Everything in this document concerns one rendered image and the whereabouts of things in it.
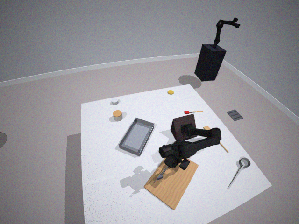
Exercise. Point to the wooden spatula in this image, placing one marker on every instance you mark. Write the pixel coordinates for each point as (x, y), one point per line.
(208, 128)

